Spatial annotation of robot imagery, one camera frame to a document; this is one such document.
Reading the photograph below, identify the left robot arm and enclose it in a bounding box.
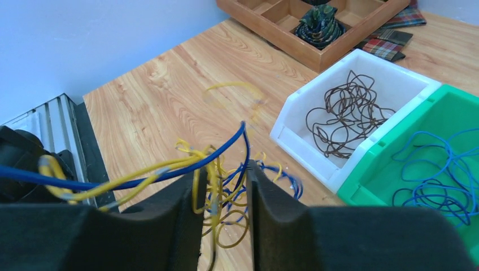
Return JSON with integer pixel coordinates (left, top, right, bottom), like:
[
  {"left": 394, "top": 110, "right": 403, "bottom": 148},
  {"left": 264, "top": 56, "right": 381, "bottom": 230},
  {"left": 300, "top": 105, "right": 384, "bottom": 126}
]
[{"left": 1, "top": 125, "right": 78, "bottom": 204}]

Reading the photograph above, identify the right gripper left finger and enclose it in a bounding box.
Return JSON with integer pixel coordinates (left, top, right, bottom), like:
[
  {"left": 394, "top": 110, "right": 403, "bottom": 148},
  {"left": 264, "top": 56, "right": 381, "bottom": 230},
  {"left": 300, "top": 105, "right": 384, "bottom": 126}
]
[{"left": 1, "top": 173, "right": 203, "bottom": 270}]

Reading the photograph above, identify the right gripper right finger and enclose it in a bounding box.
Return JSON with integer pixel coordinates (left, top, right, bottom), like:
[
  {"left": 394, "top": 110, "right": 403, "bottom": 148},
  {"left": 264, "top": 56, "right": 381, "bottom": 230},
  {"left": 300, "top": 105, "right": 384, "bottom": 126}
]
[{"left": 247, "top": 160, "right": 476, "bottom": 270}]

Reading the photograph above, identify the dark blue wire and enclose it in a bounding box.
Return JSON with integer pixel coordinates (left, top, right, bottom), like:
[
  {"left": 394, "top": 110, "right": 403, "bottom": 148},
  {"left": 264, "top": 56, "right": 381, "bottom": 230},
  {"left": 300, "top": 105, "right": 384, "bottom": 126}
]
[{"left": 0, "top": 120, "right": 304, "bottom": 225}]

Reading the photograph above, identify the yellow wire tangle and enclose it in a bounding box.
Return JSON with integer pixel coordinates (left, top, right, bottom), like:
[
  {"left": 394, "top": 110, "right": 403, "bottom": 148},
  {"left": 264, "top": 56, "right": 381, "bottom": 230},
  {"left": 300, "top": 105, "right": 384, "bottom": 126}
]
[{"left": 37, "top": 81, "right": 283, "bottom": 271}]

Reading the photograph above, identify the green plastic bin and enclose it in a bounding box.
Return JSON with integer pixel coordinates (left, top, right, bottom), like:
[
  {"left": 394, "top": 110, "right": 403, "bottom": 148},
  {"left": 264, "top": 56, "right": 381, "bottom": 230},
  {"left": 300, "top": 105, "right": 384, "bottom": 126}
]
[{"left": 337, "top": 85, "right": 478, "bottom": 261}]

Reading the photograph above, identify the rolled green cloth bottom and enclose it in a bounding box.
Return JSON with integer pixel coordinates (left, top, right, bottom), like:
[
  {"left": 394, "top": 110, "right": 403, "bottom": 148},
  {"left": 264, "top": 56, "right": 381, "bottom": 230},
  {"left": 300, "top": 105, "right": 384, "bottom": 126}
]
[{"left": 294, "top": 4, "right": 346, "bottom": 50}]

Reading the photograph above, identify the brown wire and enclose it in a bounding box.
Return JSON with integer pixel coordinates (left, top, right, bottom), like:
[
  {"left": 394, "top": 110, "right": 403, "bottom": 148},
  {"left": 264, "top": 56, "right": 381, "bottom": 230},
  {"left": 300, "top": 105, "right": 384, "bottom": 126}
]
[{"left": 304, "top": 69, "right": 397, "bottom": 160}]

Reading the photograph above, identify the plaid cloth under tray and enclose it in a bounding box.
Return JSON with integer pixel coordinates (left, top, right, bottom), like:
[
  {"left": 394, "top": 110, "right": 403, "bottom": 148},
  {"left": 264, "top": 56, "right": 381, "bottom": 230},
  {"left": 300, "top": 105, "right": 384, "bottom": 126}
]
[{"left": 355, "top": 0, "right": 426, "bottom": 62}]

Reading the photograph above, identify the white plastic bin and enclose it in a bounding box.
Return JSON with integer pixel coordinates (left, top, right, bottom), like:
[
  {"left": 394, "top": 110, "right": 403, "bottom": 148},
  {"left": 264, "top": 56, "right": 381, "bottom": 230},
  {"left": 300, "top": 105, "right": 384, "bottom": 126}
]
[{"left": 270, "top": 49, "right": 441, "bottom": 193}]

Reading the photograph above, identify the wooden compartment tray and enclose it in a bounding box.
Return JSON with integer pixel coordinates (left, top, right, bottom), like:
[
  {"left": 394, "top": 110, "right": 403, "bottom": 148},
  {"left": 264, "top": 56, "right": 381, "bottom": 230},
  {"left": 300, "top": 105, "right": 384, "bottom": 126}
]
[{"left": 216, "top": 0, "right": 409, "bottom": 72}]

